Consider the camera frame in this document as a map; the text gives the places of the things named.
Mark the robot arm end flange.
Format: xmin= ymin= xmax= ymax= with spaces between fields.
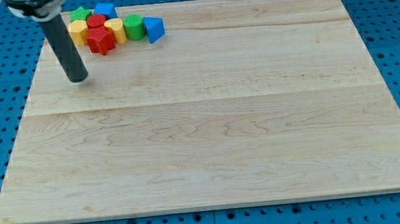
xmin=3 ymin=0 xmax=67 ymax=22

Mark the blue triangle block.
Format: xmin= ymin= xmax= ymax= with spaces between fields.
xmin=143 ymin=17 xmax=166 ymax=44

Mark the light wooden board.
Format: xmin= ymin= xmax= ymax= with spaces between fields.
xmin=0 ymin=0 xmax=400 ymax=224

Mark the green cylinder block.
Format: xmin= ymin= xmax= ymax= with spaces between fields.
xmin=123 ymin=14 xmax=146 ymax=41

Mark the yellow heart block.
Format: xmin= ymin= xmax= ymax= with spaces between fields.
xmin=103 ymin=18 xmax=127 ymax=44

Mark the red star block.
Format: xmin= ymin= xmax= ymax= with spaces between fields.
xmin=86 ymin=28 xmax=115 ymax=56

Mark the blue cube block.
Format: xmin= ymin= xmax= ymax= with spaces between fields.
xmin=93 ymin=2 xmax=118 ymax=20

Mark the red cylinder block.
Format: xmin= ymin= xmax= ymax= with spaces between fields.
xmin=86 ymin=14 xmax=106 ymax=30

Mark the yellow hexagon block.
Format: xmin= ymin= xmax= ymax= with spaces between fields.
xmin=67 ymin=20 xmax=89 ymax=46

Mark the green star block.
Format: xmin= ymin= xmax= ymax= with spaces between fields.
xmin=69 ymin=7 xmax=93 ymax=22

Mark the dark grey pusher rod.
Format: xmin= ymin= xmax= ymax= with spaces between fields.
xmin=40 ymin=14 xmax=88 ymax=83

